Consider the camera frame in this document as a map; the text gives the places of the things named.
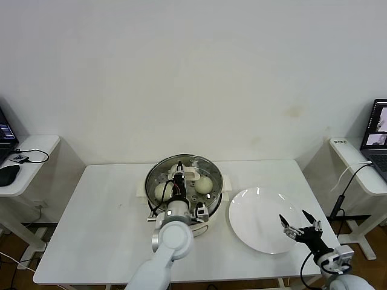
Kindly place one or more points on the round white plate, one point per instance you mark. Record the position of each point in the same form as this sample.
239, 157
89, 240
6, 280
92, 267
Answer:
257, 220

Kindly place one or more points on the black text table sticker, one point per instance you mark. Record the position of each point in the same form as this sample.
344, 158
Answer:
339, 141

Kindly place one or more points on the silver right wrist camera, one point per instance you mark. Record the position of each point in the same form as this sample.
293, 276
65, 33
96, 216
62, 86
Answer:
344, 256

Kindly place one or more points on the stainless steel steamer basket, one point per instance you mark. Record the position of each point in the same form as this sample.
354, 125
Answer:
214, 203

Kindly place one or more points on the black computer mouse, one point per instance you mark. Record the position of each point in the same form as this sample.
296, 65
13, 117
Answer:
8, 175

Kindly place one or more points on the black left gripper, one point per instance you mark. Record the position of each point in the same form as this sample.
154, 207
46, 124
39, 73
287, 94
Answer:
179, 188

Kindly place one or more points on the round glass pot lid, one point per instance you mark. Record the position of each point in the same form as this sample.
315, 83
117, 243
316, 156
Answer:
208, 170

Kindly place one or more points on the grey laptop with image windows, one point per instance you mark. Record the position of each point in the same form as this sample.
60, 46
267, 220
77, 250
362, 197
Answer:
375, 157

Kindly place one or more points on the white side table with sticker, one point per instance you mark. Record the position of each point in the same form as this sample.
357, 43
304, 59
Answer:
347, 157

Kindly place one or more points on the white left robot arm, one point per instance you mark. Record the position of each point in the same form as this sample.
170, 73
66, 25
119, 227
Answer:
172, 241

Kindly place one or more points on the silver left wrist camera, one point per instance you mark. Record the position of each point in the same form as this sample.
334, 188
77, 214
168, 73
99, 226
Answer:
202, 213

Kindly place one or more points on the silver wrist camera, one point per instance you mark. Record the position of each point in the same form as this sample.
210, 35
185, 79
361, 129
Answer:
202, 213
344, 256

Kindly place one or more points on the white side table with mouse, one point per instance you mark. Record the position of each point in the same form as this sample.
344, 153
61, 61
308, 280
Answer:
39, 151

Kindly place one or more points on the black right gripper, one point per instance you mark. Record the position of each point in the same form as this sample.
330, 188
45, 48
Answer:
313, 239

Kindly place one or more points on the white electric cooking pot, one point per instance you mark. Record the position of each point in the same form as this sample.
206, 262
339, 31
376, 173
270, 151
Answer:
211, 220

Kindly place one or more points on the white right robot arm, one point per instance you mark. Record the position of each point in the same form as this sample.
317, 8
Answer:
347, 279

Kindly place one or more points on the black laptop with blue screen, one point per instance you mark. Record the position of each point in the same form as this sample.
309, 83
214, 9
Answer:
5, 130

